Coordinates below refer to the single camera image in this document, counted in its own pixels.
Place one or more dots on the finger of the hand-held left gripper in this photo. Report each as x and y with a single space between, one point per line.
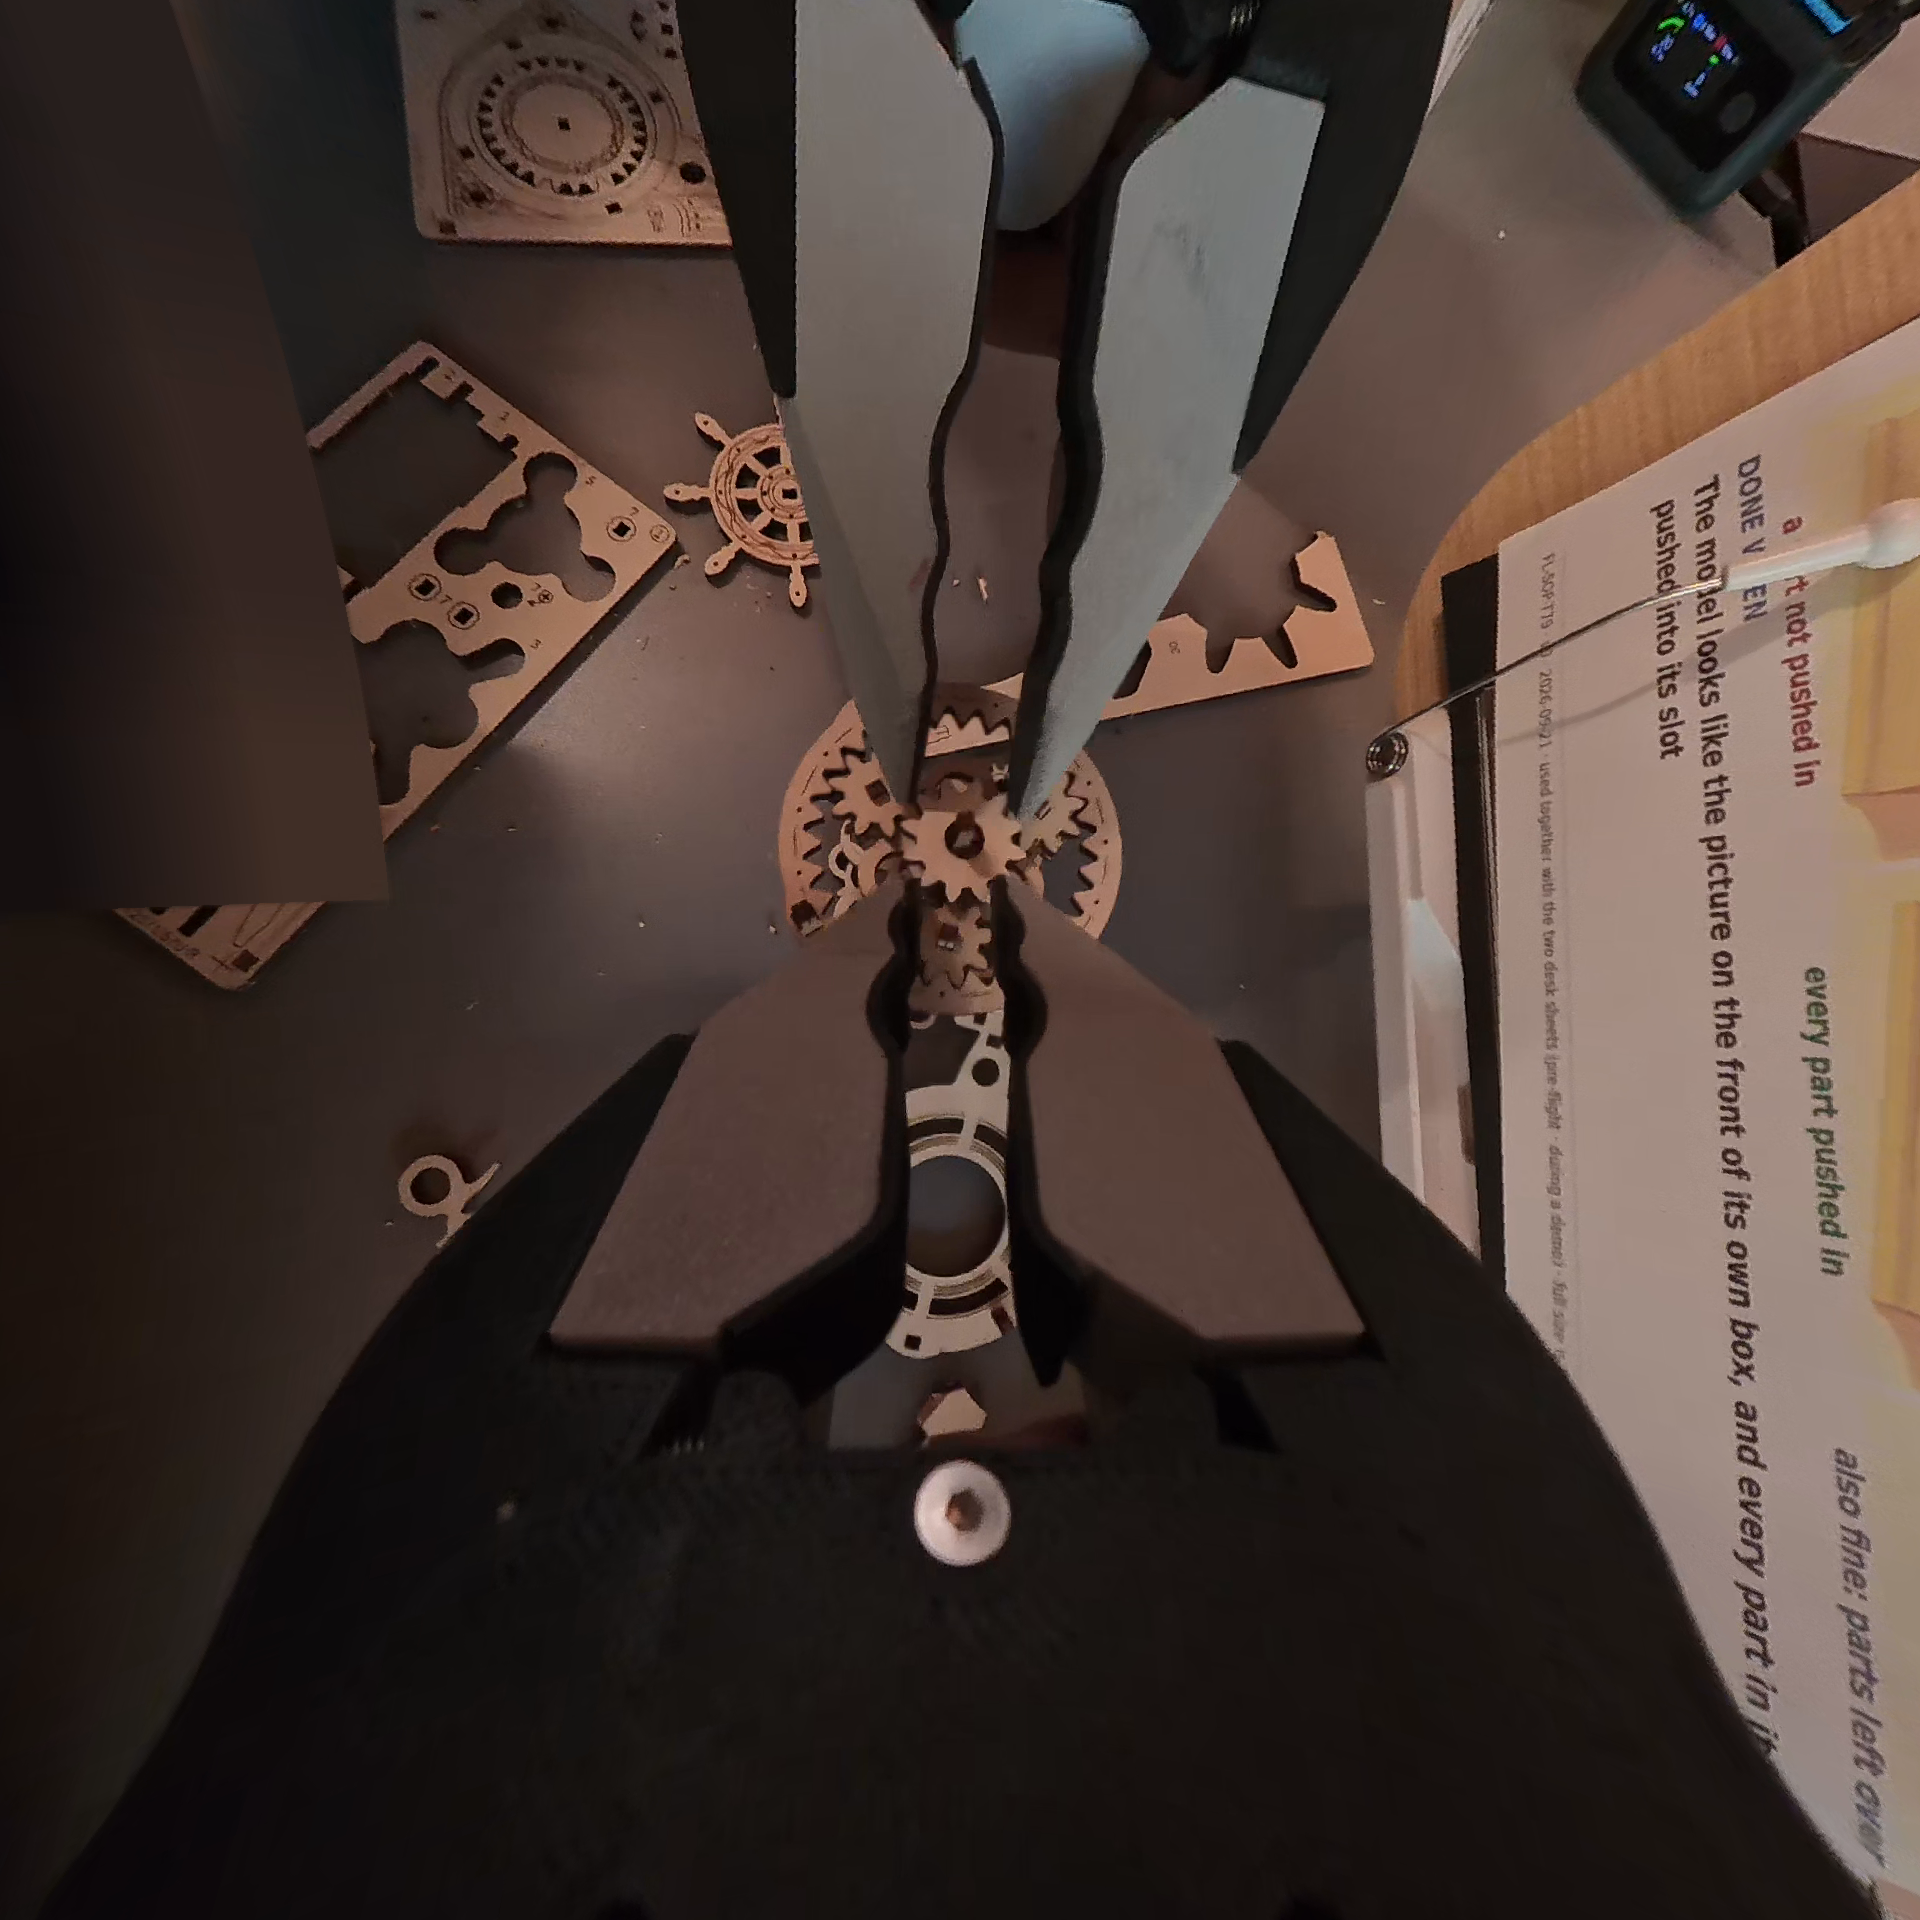
869 375
1186 375

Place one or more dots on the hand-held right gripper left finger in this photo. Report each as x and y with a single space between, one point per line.
735 1185

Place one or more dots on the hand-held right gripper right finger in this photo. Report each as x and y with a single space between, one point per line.
1186 1185

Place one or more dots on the round wooden frame part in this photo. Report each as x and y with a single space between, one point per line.
962 1128

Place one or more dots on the wooden gear model assembly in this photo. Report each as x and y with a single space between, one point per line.
804 840

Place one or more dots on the small wooden gear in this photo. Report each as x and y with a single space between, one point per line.
931 848

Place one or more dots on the wooden ship wheel part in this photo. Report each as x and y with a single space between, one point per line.
744 517

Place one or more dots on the small wooden loop part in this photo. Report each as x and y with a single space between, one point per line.
466 1185

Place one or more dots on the jagged wooden sheet strip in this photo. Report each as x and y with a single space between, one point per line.
1320 629

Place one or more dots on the wooden lever part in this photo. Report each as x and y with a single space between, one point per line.
950 1412

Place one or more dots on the punched-out wooden part sheet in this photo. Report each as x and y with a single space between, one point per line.
599 556

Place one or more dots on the wooden document stand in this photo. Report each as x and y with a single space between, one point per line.
1500 494

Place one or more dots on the black device with display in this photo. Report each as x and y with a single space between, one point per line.
1725 136

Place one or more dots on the engraved uncut wooden sheet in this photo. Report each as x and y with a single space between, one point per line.
571 120

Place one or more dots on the printed task sheet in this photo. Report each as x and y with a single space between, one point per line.
1725 1049

